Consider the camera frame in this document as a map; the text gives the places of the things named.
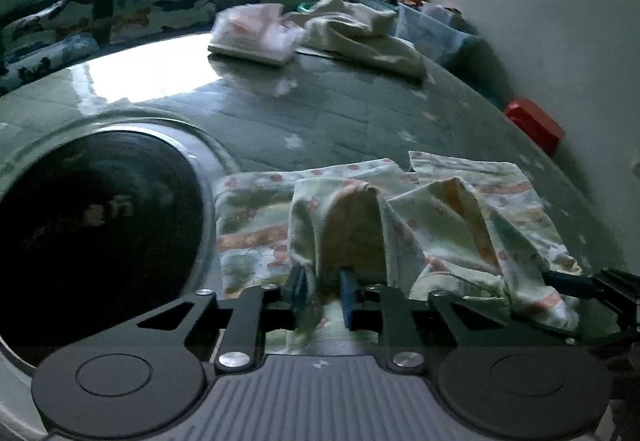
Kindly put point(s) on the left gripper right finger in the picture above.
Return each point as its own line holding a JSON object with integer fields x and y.
{"x": 388, "y": 313}

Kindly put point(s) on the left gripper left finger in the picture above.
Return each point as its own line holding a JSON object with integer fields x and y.
{"x": 247, "y": 320}

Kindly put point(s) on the patterned children's garment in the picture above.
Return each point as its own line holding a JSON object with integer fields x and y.
{"x": 476, "y": 229}

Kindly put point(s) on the red plastic stool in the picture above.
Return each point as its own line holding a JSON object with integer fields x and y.
{"x": 541, "y": 128}

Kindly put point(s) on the translucent storage box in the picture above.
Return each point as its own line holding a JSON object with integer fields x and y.
{"x": 440, "y": 34}

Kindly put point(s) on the cream folded garment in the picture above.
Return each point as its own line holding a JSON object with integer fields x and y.
{"x": 359, "y": 33}

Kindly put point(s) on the green plastic bowl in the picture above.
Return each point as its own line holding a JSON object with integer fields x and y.
{"x": 308, "y": 7}

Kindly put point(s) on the butterfly cushion left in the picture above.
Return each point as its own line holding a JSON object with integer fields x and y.
{"x": 36, "y": 45}

